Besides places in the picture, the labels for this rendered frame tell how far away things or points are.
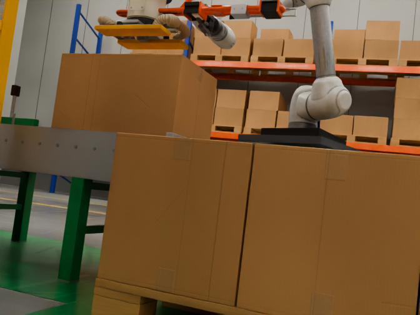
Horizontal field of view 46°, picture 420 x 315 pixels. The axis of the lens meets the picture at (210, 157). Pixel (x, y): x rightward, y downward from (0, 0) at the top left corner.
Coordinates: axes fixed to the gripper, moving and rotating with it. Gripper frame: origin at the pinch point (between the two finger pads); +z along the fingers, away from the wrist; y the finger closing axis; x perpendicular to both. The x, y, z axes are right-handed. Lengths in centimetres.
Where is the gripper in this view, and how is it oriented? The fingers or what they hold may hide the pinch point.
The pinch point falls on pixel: (198, 11)
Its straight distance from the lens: 230.1
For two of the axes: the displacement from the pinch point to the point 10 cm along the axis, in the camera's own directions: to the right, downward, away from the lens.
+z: -3.7, -1.2, -9.2
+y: -1.3, 9.9, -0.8
